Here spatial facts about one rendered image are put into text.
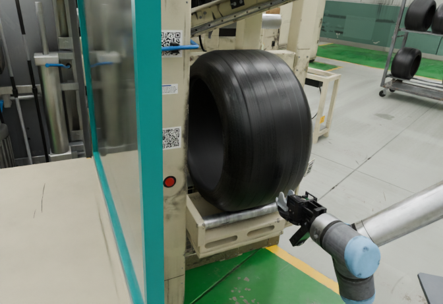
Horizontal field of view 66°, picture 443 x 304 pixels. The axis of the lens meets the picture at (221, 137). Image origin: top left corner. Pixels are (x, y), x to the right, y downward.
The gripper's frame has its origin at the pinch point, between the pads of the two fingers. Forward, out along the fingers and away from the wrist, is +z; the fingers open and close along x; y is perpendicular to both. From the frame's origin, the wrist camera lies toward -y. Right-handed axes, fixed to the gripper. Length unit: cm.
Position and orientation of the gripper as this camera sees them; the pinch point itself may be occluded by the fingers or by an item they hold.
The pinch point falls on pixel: (279, 201)
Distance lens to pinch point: 116.2
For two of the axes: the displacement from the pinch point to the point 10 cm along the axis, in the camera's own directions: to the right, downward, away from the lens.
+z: -4.3, -2.8, 8.6
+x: -9.0, 1.2, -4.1
